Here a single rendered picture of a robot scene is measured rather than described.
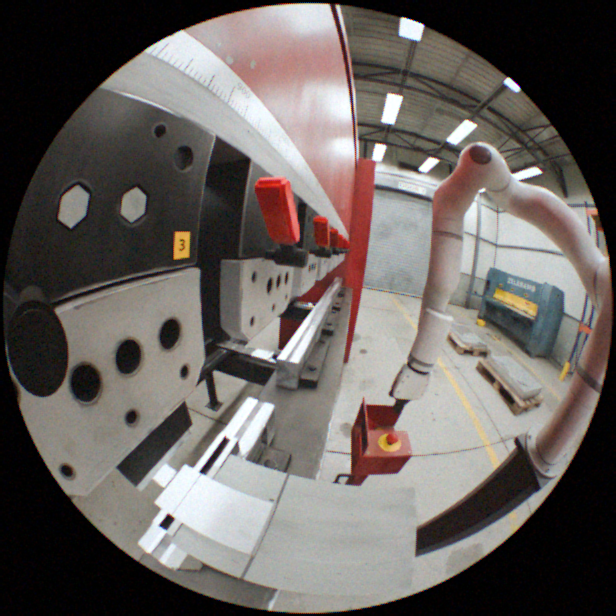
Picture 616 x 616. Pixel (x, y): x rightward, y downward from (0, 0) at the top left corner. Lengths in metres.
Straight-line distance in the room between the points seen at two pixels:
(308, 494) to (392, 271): 7.49
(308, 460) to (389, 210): 7.54
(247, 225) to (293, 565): 0.34
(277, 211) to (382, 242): 7.38
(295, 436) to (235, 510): 0.28
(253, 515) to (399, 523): 0.17
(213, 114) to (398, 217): 7.63
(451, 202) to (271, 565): 0.69
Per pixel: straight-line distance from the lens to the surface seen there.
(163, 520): 0.31
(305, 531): 0.28
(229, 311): 0.19
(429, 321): 0.55
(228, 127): 0.16
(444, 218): 0.54
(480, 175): 0.47
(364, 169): 2.37
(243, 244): 0.18
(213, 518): 0.28
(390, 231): 7.60
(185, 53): 0.15
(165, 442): 0.20
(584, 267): 0.54
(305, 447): 0.49
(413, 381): 0.61
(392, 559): 0.30
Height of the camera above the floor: 1.27
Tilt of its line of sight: 17 degrees down
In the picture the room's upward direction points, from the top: 7 degrees clockwise
